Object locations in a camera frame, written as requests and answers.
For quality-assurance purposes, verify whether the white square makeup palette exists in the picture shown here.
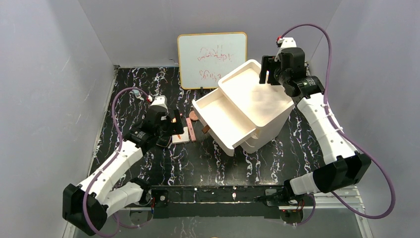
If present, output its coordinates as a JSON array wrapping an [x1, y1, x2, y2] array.
[[172, 127, 190, 144]]

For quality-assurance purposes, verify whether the pink rectangular makeup stick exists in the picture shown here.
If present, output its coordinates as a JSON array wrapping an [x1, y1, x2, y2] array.
[[186, 118, 196, 142]]

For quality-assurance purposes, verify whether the white top drawer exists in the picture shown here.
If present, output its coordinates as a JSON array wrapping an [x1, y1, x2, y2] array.
[[192, 89, 256, 157]]

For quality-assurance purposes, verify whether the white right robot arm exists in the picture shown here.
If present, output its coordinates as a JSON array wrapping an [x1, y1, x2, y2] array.
[[259, 47, 371, 199]]

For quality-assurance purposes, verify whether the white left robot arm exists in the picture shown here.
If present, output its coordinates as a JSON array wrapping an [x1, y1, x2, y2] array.
[[62, 106, 184, 236]]

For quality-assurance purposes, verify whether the round pink makeup compact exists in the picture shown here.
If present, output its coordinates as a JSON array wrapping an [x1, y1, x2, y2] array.
[[189, 111, 199, 121]]

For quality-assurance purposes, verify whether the black gold compact case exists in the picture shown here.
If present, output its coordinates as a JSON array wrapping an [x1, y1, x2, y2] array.
[[156, 135, 172, 148]]

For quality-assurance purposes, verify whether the brown leather drawer pull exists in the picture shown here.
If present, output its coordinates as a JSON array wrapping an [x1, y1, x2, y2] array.
[[202, 124, 210, 134]]

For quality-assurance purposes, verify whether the small light blue eraser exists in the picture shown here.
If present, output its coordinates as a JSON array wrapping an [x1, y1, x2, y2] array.
[[132, 89, 144, 99]]

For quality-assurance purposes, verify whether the white drawer organizer box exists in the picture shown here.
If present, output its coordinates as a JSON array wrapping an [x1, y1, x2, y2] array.
[[218, 59, 294, 153]]

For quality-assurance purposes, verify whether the yellow framed whiteboard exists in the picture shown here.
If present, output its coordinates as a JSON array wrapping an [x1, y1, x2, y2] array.
[[177, 32, 247, 90]]

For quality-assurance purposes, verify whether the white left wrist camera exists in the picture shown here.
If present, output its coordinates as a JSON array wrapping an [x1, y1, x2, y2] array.
[[147, 95, 168, 114]]

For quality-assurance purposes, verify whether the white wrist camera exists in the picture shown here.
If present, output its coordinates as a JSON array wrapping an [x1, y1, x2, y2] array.
[[147, 95, 168, 114], [276, 37, 297, 49]]

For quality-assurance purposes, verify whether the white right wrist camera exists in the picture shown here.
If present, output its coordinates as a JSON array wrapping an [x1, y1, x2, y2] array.
[[276, 37, 297, 49]]

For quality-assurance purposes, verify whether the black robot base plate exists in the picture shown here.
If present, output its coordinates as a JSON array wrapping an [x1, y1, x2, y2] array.
[[119, 185, 315, 224]]

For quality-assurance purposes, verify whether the aluminium rail frame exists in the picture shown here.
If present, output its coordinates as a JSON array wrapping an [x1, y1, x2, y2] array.
[[265, 192, 373, 238]]

